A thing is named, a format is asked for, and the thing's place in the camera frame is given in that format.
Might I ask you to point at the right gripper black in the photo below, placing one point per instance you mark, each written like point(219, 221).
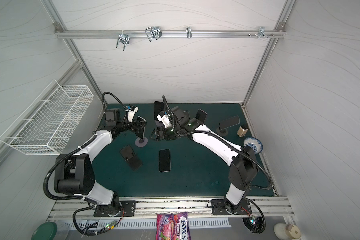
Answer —
point(160, 132)

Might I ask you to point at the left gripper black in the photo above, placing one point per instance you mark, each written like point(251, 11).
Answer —
point(133, 128)

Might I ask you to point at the phone silver edge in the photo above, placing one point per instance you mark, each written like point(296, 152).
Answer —
point(140, 127)

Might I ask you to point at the phone black landscape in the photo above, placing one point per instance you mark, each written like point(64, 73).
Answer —
point(164, 161)

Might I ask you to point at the black folding phone stand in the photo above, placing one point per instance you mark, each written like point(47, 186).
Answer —
point(131, 158)

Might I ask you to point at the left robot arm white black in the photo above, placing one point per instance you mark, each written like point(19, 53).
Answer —
point(72, 176)

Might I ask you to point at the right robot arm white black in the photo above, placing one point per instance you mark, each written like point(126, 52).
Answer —
point(245, 171)

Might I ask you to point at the left round grey stand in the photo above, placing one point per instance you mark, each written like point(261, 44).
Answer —
point(141, 142)

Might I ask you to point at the back upright black phone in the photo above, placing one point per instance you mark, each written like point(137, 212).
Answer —
point(158, 108)

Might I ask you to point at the right tilted black phone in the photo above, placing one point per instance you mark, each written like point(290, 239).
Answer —
point(201, 116)

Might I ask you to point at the far right landscape phone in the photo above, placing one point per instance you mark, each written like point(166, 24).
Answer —
point(233, 121)

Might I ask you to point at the metal hook clamp left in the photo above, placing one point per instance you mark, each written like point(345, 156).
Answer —
point(123, 40)

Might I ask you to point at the metal hook clamp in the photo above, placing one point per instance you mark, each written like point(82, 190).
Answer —
point(153, 32)
point(123, 40)
point(261, 34)

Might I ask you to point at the small beige bottle black cap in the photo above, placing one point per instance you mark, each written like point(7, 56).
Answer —
point(243, 129)

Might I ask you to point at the purple Fox's candy bag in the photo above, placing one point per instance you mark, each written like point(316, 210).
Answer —
point(173, 227)

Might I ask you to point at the metal hook clamp middle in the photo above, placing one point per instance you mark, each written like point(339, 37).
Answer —
point(153, 32)

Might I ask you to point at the aluminium top crossbar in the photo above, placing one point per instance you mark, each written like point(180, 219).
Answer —
point(167, 34)

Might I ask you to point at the blue white ceramic bowl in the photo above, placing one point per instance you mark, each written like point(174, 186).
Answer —
point(255, 144)

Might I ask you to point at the white vented strip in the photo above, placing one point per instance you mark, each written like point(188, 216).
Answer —
point(140, 224)

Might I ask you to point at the green round lid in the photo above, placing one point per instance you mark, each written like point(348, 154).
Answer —
point(46, 231)

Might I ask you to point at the black fan at right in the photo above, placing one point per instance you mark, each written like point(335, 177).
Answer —
point(255, 225)

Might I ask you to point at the metal hook clamp right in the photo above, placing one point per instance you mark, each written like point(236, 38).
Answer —
point(261, 34)

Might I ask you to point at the white cup at corner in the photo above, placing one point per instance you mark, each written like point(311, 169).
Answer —
point(287, 232)

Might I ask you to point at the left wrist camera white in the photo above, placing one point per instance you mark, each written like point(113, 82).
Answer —
point(130, 112)

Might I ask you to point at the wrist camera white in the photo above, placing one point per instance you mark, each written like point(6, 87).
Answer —
point(130, 112)
point(164, 119)

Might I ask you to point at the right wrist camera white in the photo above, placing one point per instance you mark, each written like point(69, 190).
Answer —
point(164, 119)

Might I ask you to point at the white wire basket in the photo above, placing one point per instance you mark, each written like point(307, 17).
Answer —
point(45, 127)

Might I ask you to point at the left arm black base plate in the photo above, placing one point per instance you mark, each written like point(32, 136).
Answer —
point(125, 208)

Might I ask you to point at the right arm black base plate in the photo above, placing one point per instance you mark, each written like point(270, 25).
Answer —
point(217, 207)

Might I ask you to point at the metal ring hook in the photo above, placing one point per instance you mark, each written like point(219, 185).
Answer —
point(189, 32)

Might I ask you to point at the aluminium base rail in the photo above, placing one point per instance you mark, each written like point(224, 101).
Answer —
point(196, 207)

